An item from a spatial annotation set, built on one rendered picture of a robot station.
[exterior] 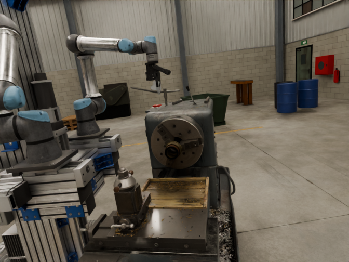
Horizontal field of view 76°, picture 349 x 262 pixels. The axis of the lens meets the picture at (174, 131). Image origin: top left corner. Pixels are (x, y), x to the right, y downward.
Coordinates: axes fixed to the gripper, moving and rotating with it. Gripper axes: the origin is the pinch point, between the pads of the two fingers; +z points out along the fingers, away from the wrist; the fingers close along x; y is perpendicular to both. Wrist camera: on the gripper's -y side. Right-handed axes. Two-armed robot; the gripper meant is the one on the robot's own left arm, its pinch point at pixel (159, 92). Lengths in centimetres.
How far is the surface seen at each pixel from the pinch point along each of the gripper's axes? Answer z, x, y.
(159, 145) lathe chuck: 29.7, 23.5, -1.4
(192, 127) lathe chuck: 20.2, 24.0, -22.0
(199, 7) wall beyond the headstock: -312, -1023, 1
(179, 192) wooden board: 49, 44, -14
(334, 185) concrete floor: 137, -122, -170
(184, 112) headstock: 13.7, 6.0, -16.0
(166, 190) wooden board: 49, 42, -7
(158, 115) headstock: 14.3, 6.2, 1.3
